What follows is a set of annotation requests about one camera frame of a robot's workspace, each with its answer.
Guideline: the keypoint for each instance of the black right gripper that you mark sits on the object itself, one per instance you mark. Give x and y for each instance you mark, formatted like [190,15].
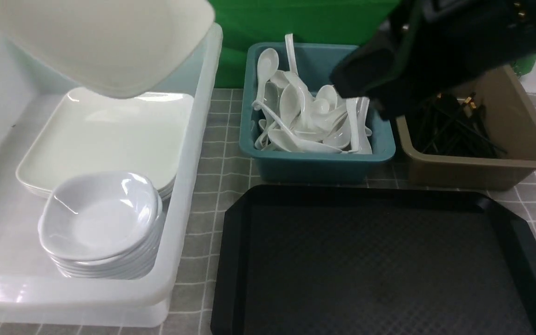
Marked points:
[408,60]

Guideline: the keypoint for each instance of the large white rectangular plate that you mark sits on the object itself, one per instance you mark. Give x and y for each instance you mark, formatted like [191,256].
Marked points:
[116,48]

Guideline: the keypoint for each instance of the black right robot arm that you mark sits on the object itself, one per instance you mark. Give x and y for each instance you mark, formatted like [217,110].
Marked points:
[493,33]

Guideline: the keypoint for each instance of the pile of black chopsticks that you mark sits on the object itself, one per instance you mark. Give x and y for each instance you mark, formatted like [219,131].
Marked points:
[451,126]

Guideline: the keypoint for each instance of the teal plastic bin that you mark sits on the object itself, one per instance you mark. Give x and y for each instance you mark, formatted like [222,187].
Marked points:
[315,62]

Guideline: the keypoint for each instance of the brown plastic bin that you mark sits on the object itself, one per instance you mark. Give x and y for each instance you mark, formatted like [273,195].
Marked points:
[511,121]

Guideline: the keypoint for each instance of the pile of white spoons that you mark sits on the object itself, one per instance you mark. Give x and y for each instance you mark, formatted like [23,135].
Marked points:
[297,121]

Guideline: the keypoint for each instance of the green backdrop cloth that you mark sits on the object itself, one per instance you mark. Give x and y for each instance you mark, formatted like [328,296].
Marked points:
[248,22]

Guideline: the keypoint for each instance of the black serving tray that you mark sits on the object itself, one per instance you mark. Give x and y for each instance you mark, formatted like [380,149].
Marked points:
[307,260]

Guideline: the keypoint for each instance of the stack of white square plates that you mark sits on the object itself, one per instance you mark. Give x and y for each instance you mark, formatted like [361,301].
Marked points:
[89,133]

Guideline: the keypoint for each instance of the stack of white bowls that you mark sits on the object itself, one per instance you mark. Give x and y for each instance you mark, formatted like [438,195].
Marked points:
[104,225]

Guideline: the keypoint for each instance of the large white plastic tub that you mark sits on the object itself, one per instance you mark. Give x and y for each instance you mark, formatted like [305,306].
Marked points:
[31,288]

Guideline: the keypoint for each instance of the upright white spoon handle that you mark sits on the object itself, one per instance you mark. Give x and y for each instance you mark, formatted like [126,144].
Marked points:
[290,49]

